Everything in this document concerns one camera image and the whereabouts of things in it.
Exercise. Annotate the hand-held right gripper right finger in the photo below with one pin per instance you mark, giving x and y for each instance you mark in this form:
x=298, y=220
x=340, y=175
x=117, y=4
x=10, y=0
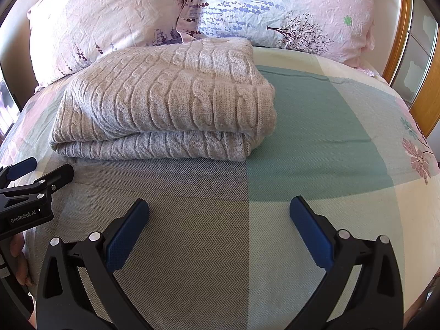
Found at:
x=311, y=233

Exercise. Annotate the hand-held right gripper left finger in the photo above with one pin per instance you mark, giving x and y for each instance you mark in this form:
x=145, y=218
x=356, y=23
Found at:
x=125, y=233

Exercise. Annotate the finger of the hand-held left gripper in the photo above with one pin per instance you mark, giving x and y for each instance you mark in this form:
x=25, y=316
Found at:
x=56, y=178
x=21, y=167

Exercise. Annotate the person's left hand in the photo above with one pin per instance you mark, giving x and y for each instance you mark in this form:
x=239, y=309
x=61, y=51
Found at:
x=19, y=257

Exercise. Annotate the checked floral bed sheet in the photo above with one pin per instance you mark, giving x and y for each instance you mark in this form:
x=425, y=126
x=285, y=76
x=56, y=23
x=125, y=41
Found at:
x=261, y=185

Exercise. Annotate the pink floral pillow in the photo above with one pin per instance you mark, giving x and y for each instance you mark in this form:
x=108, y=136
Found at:
x=103, y=20
x=282, y=10

